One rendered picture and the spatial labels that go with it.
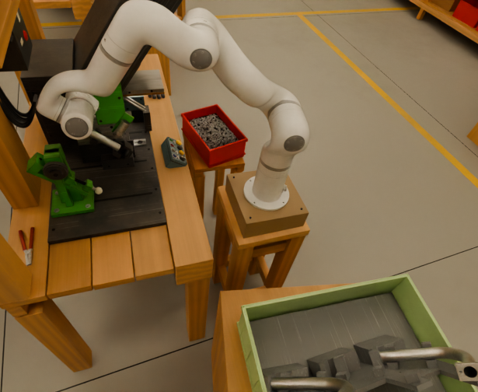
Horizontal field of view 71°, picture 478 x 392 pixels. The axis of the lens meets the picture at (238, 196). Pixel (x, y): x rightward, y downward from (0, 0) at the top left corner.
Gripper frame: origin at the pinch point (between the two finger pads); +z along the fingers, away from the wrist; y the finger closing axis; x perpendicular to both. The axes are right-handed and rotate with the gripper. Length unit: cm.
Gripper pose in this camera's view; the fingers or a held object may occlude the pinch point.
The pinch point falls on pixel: (83, 92)
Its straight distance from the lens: 139.4
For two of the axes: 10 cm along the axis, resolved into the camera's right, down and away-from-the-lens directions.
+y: -6.4, -4.9, -5.9
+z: -3.0, -5.5, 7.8
